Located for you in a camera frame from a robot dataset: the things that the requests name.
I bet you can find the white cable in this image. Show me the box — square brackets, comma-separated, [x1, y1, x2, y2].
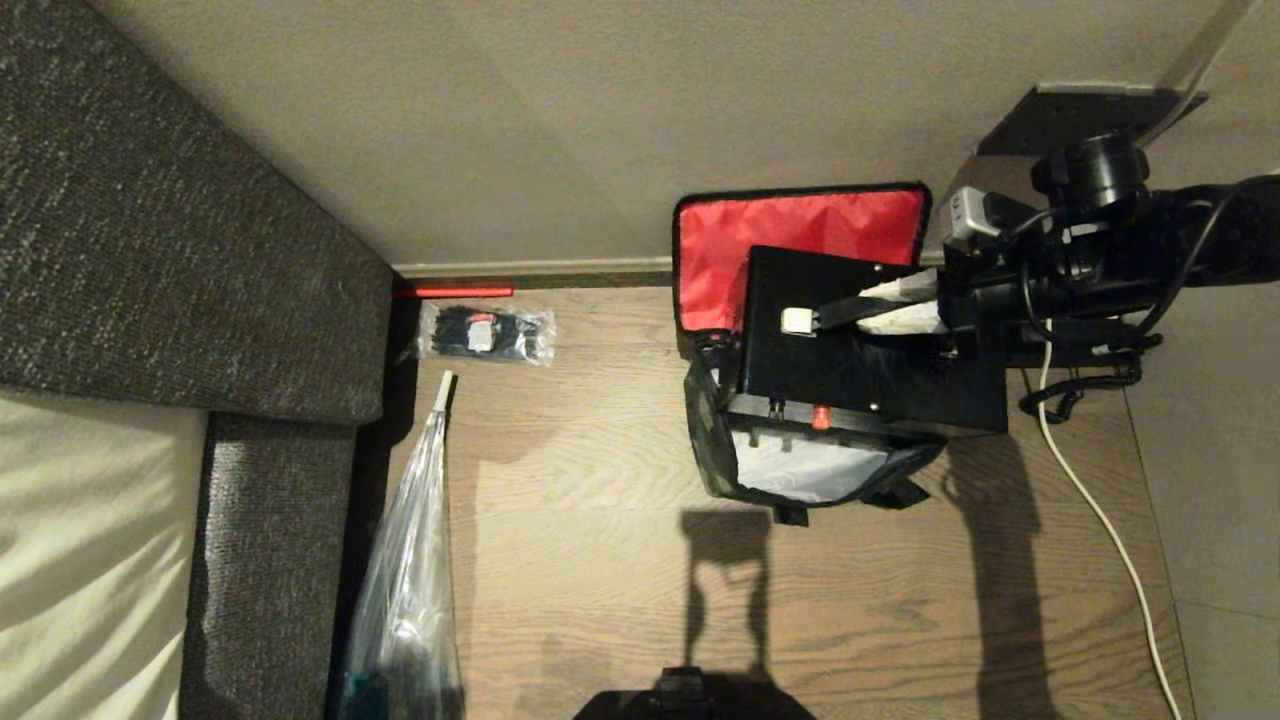
[1036, 338, 1184, 720]

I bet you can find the black hard case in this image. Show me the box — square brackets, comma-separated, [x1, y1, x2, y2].
[724, 244, 1010, 438]

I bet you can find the camouflage bag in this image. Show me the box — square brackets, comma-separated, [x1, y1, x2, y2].
[684, 334, 947, 528]

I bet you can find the grey fabric sofa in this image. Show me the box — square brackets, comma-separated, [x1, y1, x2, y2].
[0, 0, 397, 720]

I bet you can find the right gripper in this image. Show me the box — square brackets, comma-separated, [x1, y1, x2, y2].
[857, 248, 1023, 363]

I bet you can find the dark flat panel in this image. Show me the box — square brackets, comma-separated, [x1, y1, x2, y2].
[976, 82, 1210, 158]

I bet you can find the red lined bag flap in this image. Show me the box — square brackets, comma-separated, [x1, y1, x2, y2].
[671, 182, 934, 338]

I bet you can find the clear plastic bag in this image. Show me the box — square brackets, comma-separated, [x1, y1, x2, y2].
[338, 370, 468, 720]

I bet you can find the white bedding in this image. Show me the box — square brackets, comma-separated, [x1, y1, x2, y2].
[0, 388, 210, 720]

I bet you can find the plastic bag of black parts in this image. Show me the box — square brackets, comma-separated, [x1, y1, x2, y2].
[414, 302, 557, 367]

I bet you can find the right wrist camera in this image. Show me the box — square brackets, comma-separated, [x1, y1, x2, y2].
[946, 186, 1038, 253]

